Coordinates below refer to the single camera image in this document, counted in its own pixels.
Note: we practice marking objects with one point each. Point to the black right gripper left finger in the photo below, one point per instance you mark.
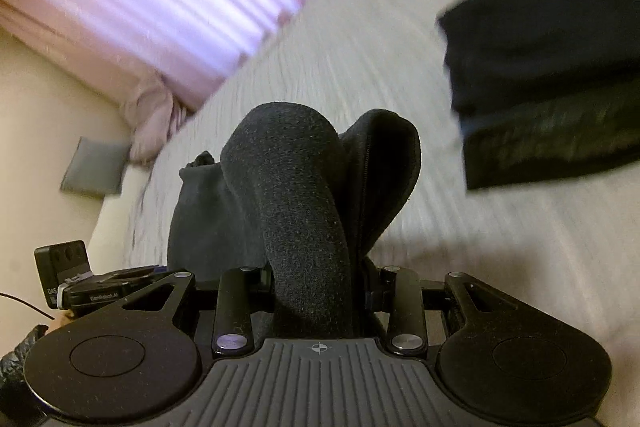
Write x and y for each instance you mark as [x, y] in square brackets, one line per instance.
[144, 353]

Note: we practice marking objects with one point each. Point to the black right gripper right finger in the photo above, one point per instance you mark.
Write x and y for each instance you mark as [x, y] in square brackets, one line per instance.
[492, 355]

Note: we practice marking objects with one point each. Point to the black fleece pants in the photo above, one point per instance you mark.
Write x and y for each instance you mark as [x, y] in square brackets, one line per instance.
[291, 193]

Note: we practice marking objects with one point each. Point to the stack of folded black clothes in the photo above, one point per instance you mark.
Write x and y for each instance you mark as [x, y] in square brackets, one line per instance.
[543, 89]

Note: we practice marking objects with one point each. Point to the gloved left hand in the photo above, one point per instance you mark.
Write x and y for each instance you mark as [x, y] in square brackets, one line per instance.
[18, 406]

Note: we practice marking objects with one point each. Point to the grey pillow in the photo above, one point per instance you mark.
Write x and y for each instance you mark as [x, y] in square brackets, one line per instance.
[97, 168]

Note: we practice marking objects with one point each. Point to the pink bundled cloth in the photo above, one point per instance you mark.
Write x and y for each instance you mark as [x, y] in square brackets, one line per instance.
[154, 115]

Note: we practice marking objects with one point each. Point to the white striped bed quilt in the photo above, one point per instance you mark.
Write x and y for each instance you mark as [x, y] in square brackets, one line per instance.
[568, 248]

